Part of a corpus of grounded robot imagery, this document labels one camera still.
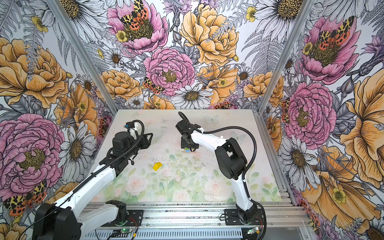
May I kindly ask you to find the yellow wood block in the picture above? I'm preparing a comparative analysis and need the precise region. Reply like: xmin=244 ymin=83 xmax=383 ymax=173
xmin=153 ymin=162 xmax=163 ymax=172

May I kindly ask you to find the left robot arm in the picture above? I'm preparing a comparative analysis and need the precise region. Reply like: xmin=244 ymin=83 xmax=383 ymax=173
xmin=32 ymin=132 xmax=153 ymax=240

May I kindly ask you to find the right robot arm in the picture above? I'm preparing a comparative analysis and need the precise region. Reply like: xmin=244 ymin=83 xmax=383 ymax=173
xmin=176 ymin=115 xmax=258 ymax=225

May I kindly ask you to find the vented metal grille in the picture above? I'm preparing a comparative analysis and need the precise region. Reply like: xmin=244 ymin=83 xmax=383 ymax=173
xmin=96 ymin=228 xmax=244 ymax=240

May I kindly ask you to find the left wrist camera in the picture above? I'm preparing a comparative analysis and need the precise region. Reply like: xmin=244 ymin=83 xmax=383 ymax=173
xmin=125 ymin=121 xmax=138 ymax=133

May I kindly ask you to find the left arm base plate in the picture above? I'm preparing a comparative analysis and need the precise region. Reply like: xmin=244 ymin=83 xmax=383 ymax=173
xmin=119 ymin=210 xmax=144 ymax=227

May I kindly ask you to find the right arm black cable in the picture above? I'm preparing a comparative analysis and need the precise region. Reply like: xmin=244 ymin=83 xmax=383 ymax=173
xmin=177 ymin=111 xmax=267 ymax=240

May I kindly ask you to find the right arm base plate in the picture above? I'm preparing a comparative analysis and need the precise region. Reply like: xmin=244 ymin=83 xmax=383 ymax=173
xmin=222 ymin=209 xmax=266 ymax=226

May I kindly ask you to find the aluminium rail frame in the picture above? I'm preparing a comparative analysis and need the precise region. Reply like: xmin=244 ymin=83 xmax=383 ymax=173
xmin=53 ymin=200 xmax=313 ymax=230

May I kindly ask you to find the left corner aluminium post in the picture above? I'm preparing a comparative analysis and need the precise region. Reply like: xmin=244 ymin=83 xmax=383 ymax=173
xmin=47 ymin=1 xmax=119 ymax=115

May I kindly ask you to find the corner aluminium post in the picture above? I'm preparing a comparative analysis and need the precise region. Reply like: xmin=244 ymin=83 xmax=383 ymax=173
xmin=47 ymin=1 xmax=119 ymax=115
xmin=257 ymin=0 xmax=319 ymax=115

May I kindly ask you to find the right corner aluminium post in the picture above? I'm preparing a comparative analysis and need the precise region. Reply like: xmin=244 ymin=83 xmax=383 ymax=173
xmin=257 ymin=0 xmax=319 ymax=115

